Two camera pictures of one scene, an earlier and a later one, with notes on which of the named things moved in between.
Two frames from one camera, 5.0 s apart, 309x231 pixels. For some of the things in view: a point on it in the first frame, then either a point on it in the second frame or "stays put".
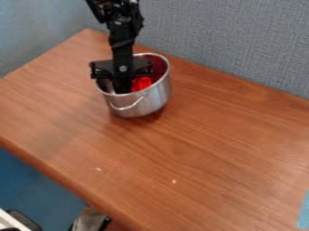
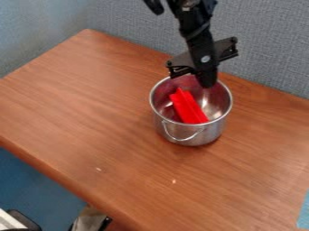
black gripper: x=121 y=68 to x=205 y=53
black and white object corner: x=15 y=221 stays put
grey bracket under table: x=91 y=223 stays put
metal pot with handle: x=142 y=104 to x=216 y=101
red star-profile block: x=141 y=83 to x=187 y=107
